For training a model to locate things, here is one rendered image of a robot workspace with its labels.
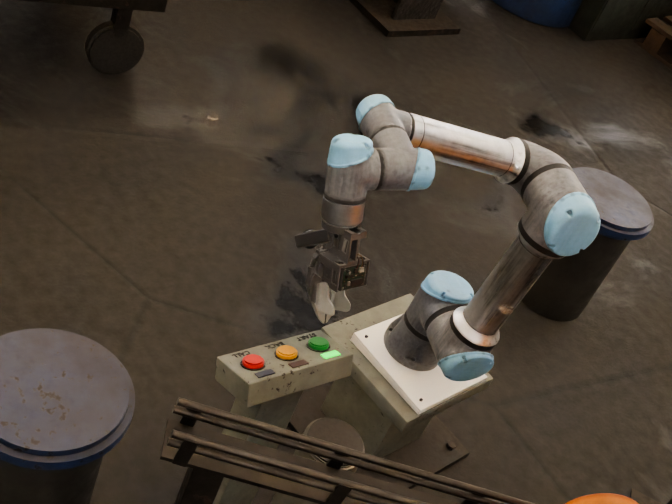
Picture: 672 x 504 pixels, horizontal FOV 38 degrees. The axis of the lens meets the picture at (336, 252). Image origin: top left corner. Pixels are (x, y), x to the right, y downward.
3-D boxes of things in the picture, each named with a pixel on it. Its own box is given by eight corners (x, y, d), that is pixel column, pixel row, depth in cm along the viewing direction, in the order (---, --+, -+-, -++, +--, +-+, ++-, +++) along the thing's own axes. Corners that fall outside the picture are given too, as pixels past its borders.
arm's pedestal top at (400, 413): (316, 337, 239) (321, 326, 237) (405, 303, 260) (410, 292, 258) (401, 433, 225) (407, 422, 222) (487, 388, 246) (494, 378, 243)
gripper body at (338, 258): (334, 296, 174) (342, 234, 170) (305, 277, 180) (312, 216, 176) (367, 288, 179) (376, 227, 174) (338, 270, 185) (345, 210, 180)
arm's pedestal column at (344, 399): (265, 399, 254) (294, 331, 238) (372, 353, 280) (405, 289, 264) (361, 517, 236) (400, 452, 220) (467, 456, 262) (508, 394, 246)
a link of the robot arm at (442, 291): (442, 302, 239) (466, 264, 231) (460, 345, 230) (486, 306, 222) (399, 300, 234) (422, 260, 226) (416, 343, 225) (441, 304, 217)
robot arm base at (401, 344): (372, 330, 238) (387, 303, 232) (417, 318, 247) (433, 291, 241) (406, 377, 230) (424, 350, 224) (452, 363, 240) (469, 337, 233)
